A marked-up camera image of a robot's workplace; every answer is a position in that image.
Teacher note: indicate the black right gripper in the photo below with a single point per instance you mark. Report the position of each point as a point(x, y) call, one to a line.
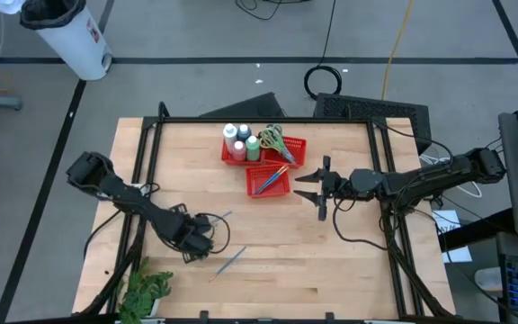
point(337, 185)

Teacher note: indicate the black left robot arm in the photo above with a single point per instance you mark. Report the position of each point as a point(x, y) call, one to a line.
point(119, 193)

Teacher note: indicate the black aluminium table frame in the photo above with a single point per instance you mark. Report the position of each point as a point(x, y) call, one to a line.
point(263, 120)

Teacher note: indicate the black perforated computer case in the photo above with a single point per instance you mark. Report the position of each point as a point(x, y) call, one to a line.
point(367, 108)

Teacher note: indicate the white paper sheet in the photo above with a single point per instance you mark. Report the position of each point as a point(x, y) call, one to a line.
point(448, 220)

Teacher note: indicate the green paint bottle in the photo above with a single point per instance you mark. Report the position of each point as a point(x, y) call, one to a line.
point(253, 148)

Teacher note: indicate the white trash can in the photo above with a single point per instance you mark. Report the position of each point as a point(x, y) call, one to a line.
point(79, 45)

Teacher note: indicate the black beam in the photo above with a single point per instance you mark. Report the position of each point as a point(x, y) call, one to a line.
point(475, 231)

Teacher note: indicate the green plant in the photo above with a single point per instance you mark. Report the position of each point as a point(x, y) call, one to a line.
point(140, 292)

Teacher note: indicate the black flat panel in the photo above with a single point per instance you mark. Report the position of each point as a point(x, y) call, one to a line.
point(250, 108)

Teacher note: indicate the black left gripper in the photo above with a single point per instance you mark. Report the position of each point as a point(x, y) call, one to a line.
point(191, 236)

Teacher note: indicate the white paint bottle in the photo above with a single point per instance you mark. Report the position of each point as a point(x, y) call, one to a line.
point(230, 132)

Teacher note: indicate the red plastic mesh basket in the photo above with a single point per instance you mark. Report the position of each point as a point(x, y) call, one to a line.
point(297, 146)
point(281, 191)
point(225, 156)

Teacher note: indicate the red paint bottle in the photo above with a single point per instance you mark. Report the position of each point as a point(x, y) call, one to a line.
point(238, 150)

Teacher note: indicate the white round object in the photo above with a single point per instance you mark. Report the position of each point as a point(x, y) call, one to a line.
point(488, 279)

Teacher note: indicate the white plant pot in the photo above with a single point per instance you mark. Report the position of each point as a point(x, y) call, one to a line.
point(154, 309)

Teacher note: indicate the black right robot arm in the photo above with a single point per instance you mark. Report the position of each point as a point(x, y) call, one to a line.
point(421, 180)

